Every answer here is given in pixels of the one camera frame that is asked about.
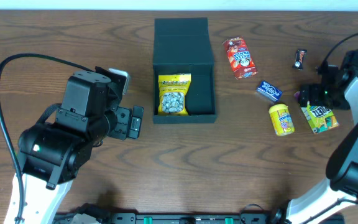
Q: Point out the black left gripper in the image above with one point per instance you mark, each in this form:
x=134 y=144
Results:
x=124 y=123

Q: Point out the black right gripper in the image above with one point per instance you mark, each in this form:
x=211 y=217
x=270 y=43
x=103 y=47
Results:
x=309 y=95

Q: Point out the yellow green Pretz box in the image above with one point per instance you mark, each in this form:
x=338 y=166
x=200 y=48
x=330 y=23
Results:
x=319 y=118

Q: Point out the yellow candy bag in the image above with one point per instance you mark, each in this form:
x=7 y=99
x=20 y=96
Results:
x=172 y=92

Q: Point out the red Hello Panda biscuit box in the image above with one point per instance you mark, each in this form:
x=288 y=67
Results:
x=240 y=59

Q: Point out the dark green box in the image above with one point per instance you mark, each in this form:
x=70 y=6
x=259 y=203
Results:
x=182 y=45

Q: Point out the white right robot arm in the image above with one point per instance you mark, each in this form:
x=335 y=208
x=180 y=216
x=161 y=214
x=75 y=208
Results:
x=339 y=189

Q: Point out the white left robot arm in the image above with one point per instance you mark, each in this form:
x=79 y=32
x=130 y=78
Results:
x=52 y=151

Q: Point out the small black chocolate bar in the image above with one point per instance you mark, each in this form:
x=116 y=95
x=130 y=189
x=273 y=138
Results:
x=299 y=58

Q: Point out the blue Eclipse mint box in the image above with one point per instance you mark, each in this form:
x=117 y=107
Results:
x=269 y=91

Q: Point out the yellow Mentos bottle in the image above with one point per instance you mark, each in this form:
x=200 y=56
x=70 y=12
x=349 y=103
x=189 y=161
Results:
x=281 y=119

